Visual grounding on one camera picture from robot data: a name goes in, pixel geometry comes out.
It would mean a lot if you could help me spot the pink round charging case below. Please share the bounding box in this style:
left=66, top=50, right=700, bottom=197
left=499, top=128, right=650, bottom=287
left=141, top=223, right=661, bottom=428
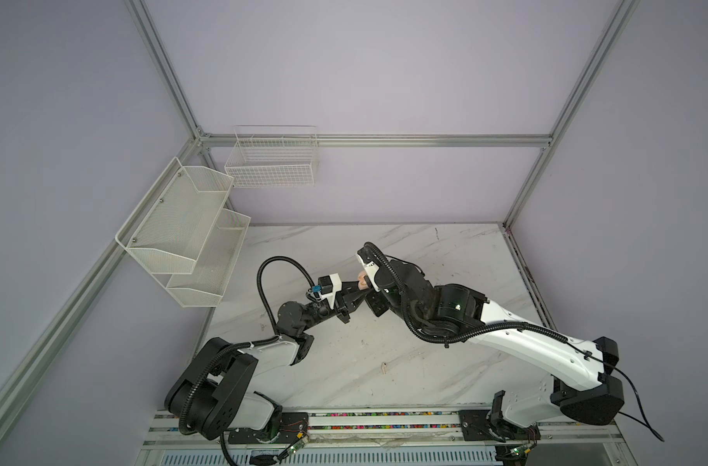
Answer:
left=358, top=273, right=371, bottom=290

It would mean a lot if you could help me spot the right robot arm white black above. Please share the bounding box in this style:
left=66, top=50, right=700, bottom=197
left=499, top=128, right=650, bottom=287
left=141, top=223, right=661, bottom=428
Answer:
left=357, top=248, right=625, bottom=430

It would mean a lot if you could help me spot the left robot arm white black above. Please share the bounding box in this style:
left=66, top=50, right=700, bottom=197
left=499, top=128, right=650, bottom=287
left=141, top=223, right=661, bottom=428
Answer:
left=165, top=275, right=371, bottom=440

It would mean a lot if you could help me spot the white mesh shelf lower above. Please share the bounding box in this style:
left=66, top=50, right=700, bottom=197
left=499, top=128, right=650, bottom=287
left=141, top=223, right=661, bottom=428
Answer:
left=167, top=209, right=251, bottom=308

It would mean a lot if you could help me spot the white mesh shelf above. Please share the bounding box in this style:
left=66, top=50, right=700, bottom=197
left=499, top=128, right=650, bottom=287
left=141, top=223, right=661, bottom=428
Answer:
left=167, top=209, right=251, bottom=308
left=115, top=158, right=234, bottom=275

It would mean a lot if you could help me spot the white mesh shelf upper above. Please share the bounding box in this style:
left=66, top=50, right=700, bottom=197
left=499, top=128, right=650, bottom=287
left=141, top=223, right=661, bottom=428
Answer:
left=115, top=158, right=234, bottom=275

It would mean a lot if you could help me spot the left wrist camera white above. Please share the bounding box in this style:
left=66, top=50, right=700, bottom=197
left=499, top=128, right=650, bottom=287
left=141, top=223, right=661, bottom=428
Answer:
left=309, top=274, right=342, bottom=310

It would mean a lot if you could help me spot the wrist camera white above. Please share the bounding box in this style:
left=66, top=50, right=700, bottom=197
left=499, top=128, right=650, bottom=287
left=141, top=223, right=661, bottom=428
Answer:
left=309, top=274, right=342, bottom=310
left=357, top=247, right=380, bottom=292

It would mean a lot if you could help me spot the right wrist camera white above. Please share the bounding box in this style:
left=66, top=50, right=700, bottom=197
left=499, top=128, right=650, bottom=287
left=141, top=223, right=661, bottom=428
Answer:
left=357, top=247, right=380, bottom=292

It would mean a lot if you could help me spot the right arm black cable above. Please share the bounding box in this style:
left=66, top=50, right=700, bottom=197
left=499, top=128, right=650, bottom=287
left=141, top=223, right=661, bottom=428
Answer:
left=362, top=241, right=665, bottom=443

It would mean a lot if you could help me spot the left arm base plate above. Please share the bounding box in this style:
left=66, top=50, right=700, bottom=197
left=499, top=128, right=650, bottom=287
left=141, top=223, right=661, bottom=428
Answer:
left=226, top=412, right=309, bottom=445

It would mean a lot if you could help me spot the aluminium mounting rail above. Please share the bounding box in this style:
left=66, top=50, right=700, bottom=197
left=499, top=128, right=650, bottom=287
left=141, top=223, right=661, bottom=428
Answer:
left=141, top=405, right=625, bottom=450

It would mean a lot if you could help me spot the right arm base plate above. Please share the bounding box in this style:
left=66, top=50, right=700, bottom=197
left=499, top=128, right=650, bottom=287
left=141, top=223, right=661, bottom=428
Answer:
left=458, top=409, right=541, bottom=443

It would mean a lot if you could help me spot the white wire basket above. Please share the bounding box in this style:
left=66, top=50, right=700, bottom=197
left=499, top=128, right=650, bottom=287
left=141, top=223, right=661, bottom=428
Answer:
left=225, top=125, right=319, bottom=188

